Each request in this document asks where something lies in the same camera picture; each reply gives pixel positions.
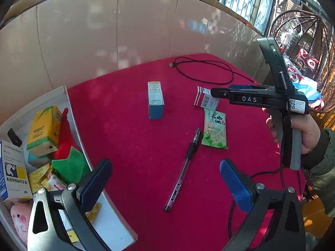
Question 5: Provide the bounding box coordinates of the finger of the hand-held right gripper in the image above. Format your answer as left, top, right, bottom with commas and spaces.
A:
228, 84, 275, 91
210, 87, 232, 100

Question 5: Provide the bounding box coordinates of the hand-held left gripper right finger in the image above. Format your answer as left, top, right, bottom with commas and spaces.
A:
219, 159, 307, 251

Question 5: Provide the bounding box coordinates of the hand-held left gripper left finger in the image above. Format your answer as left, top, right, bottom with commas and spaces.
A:
27, 158, 113, 251

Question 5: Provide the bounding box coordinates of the red white striped packet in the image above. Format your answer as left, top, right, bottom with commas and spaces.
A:
194, 86, 221, 110

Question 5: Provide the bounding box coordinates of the white cardboard tray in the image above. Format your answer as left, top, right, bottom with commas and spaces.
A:
0, 85, 138, 251

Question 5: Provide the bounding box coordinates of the yellow juice carton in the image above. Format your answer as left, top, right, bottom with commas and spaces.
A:
26, 105, 64, 158

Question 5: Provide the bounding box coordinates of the white plush toy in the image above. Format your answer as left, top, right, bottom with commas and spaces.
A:
10, 200, 34, 244

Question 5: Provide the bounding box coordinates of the white blue yellow box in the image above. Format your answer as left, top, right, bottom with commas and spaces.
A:
0, 139, 33, 202

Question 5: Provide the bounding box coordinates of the person's right forearm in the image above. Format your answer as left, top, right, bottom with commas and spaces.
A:
301, 128, 335, 218

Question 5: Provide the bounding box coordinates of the person's right hand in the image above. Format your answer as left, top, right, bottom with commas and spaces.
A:
262, 107, 321, 155

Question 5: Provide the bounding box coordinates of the large red white cushion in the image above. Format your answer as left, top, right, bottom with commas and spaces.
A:
280, 46, 306, 84

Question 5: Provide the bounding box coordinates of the small red white cushion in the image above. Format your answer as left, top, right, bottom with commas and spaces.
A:
296, 48, 320, 70

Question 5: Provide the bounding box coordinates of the red green plush toy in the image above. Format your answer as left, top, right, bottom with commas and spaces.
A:
51, 107, 91, 185

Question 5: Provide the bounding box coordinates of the light blue cloth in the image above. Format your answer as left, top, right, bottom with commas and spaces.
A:
291, 79, 323, 103

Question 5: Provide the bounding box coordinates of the small red yellow sachet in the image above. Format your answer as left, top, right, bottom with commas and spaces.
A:
41, 171, 68, 192

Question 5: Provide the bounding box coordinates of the green snack packet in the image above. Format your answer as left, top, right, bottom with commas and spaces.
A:
201, 108, 228, 150

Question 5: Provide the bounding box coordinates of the white hanging ornament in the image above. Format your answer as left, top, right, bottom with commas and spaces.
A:
281, 24, 303, 45

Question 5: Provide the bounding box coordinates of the wicker hanging chair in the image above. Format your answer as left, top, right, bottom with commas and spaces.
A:
267, 9, 335, 115

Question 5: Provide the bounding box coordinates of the black gel pen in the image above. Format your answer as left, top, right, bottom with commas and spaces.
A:
164, 128, 201, 213

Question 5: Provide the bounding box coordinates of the yellow packet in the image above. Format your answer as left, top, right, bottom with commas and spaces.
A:
27, 163, 51, 194

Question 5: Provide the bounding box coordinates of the red tablecloth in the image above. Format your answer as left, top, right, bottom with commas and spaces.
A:
67, 53, 307, 251

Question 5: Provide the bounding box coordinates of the blue white small box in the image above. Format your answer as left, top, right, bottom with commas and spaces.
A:
147, 81, 165, 120

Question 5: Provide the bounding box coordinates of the small black device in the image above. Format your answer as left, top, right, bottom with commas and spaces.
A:
7, 128, 23, 147

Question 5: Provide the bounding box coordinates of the brown cardboard panel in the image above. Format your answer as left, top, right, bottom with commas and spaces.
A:
0, 0, 265, 126

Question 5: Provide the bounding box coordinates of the black usb cable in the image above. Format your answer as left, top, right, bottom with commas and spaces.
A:
169, 57, 255, 85

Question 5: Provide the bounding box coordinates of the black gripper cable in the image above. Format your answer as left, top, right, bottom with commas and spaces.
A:
227, 110, 307, 241

